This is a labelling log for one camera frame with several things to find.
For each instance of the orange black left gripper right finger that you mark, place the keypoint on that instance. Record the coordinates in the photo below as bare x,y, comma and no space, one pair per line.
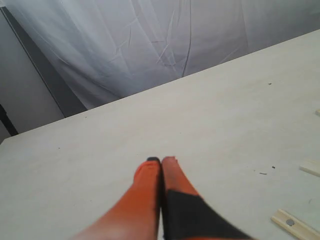
186,215

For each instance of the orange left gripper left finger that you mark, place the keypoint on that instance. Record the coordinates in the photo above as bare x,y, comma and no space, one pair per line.
136,214

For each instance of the wood strip with magnet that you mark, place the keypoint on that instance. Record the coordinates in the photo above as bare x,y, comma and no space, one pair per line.
294,226

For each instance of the plain wood strip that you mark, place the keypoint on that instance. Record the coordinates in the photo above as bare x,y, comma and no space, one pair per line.
311,167

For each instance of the white backdrop cloth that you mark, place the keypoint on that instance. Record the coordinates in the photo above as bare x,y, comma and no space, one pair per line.
110,49

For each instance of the dark frame pole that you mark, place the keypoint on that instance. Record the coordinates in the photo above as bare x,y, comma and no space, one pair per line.
67,102

